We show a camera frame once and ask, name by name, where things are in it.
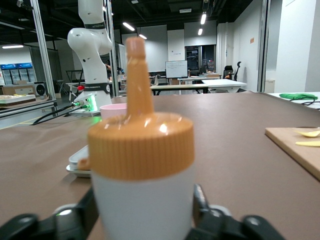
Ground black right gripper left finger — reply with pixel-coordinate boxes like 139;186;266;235
0;187;106;240

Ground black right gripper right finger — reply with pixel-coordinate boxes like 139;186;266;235
189;184;286;240

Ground translucent sauce bottle orange cap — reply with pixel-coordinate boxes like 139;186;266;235
77;36;195;240

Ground pink plastic cup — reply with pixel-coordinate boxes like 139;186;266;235
99;103;129;120

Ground silver digital kitchen scale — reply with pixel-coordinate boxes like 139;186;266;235
65;144;92;179

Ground wooden cutting board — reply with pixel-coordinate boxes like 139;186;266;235
264;126;320;181

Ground yellow plastic knife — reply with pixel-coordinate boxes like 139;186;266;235
294;140;320;148

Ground yellow plastic fork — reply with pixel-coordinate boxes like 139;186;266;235
292;129;320;138

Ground tray with food items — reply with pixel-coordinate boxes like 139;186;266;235
0;93;37;108

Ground white box appliance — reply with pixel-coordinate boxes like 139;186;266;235
33;81;48;97

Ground white side table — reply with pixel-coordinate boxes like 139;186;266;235
267;91;320;110

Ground white office table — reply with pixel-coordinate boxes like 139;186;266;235
201;78;248;94

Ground dark office table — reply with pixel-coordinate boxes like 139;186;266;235
149;83;210;96

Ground green cloth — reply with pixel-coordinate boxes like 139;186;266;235
278;92;319;101

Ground blue topped display fridges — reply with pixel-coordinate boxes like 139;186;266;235
0;62;34;86

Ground whiteboard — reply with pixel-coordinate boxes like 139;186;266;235
165;60;189;79

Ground metal door pillar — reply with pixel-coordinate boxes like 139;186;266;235
258;0;271;93

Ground black left base cable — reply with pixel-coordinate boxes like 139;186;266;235
31;101;85;126

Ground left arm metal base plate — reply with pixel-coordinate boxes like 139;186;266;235
68;109;102;118

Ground aluminium frame rail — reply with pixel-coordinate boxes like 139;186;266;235
0;98;59;118

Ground aluminium frame post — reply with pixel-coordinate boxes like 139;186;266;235
29;0;58;101
104;0;120;98

